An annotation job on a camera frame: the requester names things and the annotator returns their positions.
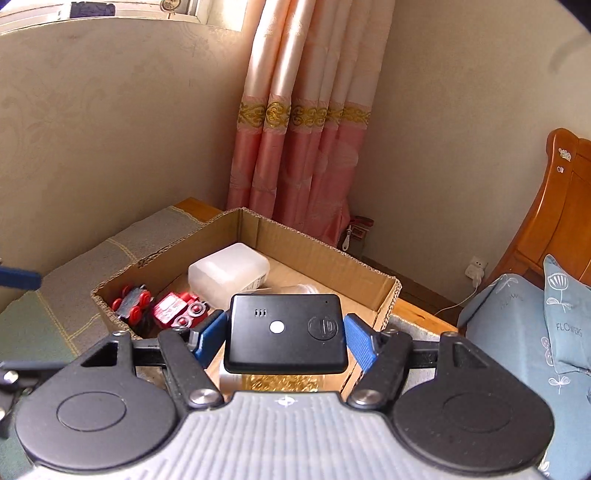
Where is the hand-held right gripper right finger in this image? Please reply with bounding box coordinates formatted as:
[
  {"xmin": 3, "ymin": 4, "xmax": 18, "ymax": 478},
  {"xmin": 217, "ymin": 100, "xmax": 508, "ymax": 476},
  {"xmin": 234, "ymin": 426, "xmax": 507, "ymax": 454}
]
[{"xmin": 342, "ymin": 313, "xmax": 488, "ymax": 409}]

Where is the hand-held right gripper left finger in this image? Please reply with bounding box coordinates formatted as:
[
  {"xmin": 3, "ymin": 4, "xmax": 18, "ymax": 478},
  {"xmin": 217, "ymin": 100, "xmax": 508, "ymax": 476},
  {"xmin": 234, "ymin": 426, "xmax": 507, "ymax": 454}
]
[{"xmin": 78, "ymin": 309, "xmax": 230, "ymax": 409}]

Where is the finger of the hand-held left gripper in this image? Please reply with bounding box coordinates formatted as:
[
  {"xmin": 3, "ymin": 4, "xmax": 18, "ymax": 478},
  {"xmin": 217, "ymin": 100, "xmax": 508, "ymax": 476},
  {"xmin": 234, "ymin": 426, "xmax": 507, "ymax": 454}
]
[
  {"xmin": 0, "ymin": 360, "xmax": 68, "ymax": 439},
  {"xmin": 0, "ymin": 264, "xmax": 43, "ymax": 291}
]

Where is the red toy train car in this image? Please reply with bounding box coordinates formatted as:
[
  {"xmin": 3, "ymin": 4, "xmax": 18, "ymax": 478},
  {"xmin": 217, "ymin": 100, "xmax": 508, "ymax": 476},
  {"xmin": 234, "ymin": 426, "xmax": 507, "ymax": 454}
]
[{"xmin": 152, "ymin": 292, "xmax": 209, "ymax": 329}]

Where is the white bottle with green label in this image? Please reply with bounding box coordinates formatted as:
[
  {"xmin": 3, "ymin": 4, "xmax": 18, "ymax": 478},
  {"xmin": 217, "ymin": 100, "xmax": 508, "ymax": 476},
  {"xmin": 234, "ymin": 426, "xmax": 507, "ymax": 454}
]
[{"xmin": 188, "ymin": 243, "xmax": 271, "ymax": 305}]

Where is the rectangular electronic device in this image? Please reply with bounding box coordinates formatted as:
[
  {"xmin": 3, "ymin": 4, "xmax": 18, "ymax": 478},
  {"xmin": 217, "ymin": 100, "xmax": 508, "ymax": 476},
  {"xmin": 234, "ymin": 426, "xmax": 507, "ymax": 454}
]
[{"xmin": 224, "ymin": 294, "xmax": 349, "ymax": 376}]

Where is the clear plastic jar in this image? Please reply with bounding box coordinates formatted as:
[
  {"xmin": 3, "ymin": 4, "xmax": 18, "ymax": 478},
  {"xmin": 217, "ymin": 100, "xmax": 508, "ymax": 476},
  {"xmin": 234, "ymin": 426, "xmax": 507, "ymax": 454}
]
[{"xmin": 259, "ymin": 282, "xmax": 326, "ymax": 298}]

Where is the black toy train car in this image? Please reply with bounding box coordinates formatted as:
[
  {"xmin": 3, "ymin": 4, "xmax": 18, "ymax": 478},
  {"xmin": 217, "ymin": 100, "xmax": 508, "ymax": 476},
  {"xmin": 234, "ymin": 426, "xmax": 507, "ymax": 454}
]
[{"xmin": 111, "ymin": 285, "xmax": 154, "ymax": 325}]

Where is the gold capsule jar silver lid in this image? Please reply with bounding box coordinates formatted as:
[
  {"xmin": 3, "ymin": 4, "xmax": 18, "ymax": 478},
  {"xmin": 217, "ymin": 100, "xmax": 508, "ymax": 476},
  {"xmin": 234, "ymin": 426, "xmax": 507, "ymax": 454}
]
[{"xmin": 219, "ymin": 369, "xmax": 342, "ymax": 395}]

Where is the cardboard box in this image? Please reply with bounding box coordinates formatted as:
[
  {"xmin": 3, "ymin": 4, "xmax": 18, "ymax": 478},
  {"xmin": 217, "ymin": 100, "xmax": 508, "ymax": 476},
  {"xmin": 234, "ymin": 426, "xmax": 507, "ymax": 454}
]
[{"xmin": 91, "ymin": 208, "xmax": 402, "ymax": 402}]

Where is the green grey checked blanket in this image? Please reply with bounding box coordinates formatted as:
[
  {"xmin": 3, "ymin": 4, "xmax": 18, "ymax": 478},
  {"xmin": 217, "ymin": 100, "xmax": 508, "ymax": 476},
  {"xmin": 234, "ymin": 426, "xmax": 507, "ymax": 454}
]
[{"xmin": 0, "ymin": 205, "xmax": 208, "ymax": 462}]

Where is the blue flower print pillow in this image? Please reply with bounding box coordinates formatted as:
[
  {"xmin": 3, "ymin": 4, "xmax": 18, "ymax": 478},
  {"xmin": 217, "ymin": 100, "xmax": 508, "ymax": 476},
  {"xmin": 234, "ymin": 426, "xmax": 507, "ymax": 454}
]
[
  {"xmin": 542, "ymin": 254, "xmax": 591, "ymax": 376},
  {"xmin": 457, "ymin": 273, "xmax": 561, "ymax": 407}
]

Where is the pink patterned curtain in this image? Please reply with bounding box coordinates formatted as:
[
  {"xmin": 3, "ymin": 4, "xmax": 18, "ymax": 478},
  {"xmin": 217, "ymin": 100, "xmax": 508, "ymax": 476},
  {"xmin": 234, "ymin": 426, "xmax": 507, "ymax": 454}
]
[{"xmin": 225, "ymin": 0, "xmax": 395, "ymax": 247}]

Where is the blue leaf print bedsheet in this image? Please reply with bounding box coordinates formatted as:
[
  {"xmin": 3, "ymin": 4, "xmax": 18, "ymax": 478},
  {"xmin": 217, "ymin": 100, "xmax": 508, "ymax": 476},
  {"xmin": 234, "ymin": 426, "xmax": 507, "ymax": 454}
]
[{"xmin": 540, "ymin": 367, "xmax": 591, "ymax": 480}]

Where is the wooden bed headboard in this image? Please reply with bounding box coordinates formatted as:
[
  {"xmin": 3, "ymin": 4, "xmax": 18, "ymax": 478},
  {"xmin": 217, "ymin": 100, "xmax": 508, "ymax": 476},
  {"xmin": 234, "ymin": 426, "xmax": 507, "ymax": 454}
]
[{"xmin": 492, "ymin": 128, "xmax": 591, "ymax": 289}]

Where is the white charger cable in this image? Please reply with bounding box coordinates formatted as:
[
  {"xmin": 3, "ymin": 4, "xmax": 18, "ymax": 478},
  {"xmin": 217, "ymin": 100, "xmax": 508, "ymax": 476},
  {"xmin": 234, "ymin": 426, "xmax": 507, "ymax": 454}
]
[{"xmin": 434, "ymin": 277, "xmax": 481, "ymax": 317}]

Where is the window frame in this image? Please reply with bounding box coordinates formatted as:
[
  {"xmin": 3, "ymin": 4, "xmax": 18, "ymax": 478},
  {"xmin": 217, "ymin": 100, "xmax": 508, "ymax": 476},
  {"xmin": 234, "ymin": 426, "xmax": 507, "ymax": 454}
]
[{"xmin": 0, "ymin": 0, "xmax": 245, "ymax": 35}]

